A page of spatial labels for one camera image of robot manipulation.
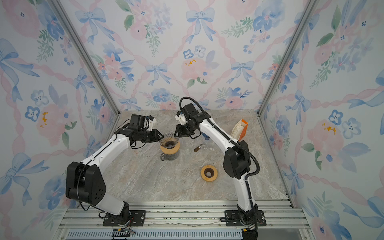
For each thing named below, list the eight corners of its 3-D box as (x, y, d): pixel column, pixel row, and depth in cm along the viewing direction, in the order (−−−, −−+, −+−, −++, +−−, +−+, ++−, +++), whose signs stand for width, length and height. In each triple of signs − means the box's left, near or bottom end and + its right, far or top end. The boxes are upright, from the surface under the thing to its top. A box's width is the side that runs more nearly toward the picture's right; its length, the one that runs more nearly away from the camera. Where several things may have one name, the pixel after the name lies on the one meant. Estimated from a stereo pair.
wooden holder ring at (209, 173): (200, 181, 88) (201, 180, 86) (200, 166, 94) (200, 164, 92) (217, 181, 88) (218, 180, 86) (216, 166, 94) (216, 164, 92)
